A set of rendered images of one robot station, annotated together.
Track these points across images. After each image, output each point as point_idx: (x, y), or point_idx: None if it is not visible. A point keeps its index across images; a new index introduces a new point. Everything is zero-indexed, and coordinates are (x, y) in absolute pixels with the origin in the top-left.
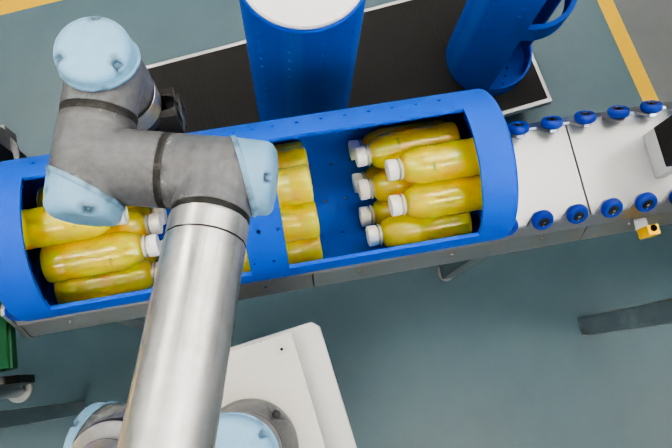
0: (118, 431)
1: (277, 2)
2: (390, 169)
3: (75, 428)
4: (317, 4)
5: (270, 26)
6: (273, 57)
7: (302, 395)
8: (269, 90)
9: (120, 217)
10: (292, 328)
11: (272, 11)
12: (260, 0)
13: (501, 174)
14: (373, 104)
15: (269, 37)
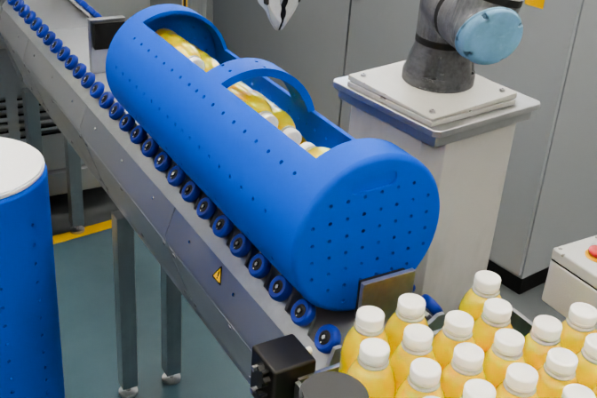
0: None
1: (14, 173)
2: (198, 59)
3: (486, 11)
4: (13, 154)
5: (41, 184)
6: (46, 248)
7: (386, 67)
8: (48, 344)
9: None
10: (344, 85)
11: (27, 174)
12: (13, 182)
13: (189, 9)
14: (140, 75)
15: (42, 209)
